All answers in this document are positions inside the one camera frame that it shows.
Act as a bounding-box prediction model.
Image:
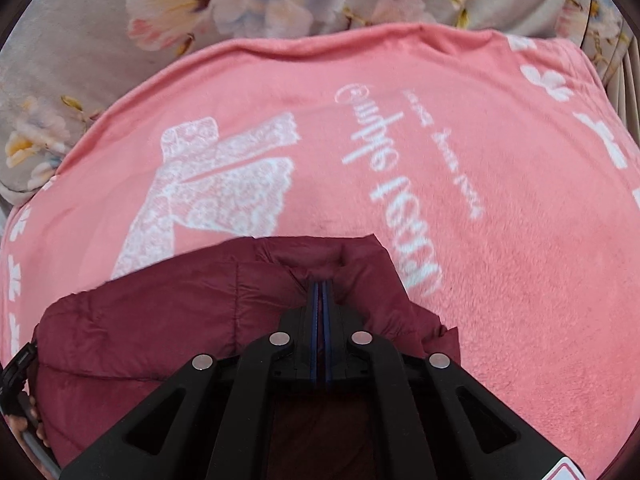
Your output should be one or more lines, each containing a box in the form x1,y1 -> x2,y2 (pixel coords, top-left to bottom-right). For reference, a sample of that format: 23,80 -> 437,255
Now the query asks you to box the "grey floral quilt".
0,0 -> 632,207

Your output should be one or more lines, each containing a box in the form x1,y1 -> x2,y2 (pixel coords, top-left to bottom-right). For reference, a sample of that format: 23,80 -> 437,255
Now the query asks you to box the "person's left hand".
9,394 -> 50,450

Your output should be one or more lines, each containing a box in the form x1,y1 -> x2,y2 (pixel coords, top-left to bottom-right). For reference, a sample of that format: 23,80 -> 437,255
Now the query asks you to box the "maroon puffer jacket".
27,232 -> 461,480

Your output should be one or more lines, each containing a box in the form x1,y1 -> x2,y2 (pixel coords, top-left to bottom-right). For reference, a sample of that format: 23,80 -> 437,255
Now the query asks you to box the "grey curtain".
600,35 -> 640,136

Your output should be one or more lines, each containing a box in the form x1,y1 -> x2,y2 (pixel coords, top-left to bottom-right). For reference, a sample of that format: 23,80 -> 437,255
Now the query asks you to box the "pink printed blanket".
0,22 -> 640,480

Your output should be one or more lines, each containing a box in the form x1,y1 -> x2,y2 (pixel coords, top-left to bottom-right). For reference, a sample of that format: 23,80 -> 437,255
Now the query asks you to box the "grey cable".
19,427 -> 62,478

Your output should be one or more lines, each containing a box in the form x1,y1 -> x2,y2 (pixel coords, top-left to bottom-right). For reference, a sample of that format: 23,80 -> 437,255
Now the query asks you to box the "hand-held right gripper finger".
59,280 -> 322,480
323,280 -> 572,480

